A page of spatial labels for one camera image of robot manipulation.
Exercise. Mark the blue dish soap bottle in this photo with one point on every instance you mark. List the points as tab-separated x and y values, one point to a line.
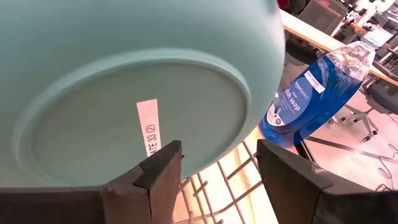
311	102

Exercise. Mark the grey office chair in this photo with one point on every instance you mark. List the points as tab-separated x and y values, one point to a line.
323	14

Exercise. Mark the dark office chair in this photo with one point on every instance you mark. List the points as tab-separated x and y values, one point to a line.
379	93

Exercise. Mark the long wooden desk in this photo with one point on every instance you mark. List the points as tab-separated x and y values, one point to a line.
311	34

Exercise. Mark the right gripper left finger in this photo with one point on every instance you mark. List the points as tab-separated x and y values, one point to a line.
124	205

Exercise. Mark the teal plate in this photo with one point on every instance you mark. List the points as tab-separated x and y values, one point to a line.
93	31

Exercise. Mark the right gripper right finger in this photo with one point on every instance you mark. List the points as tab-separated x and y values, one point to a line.
311	202

